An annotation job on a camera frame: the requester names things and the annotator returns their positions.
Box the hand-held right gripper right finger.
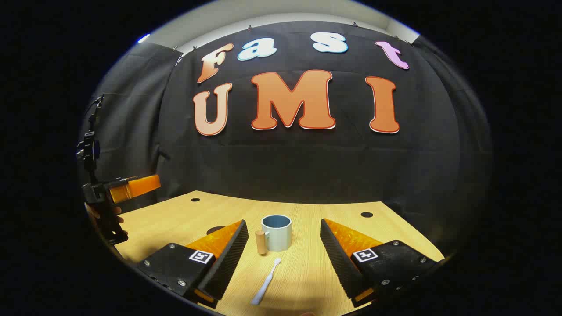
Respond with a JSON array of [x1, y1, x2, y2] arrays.
[[320, 218, 440, 308]]

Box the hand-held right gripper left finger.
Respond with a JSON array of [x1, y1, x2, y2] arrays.
[[137, 219, 249, 309]]

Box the white toothbrush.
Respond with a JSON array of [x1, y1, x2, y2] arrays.
[[251, 258, 281, 305]]

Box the pale green cup wooden handle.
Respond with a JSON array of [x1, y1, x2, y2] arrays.
[[256, 215, 293, 255]]

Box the wooden desktop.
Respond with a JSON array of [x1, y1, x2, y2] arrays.
[[112, 190, 445, 316]]

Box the black backdrop cloth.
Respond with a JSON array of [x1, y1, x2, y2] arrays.
[[77, 20, 492, 255]]

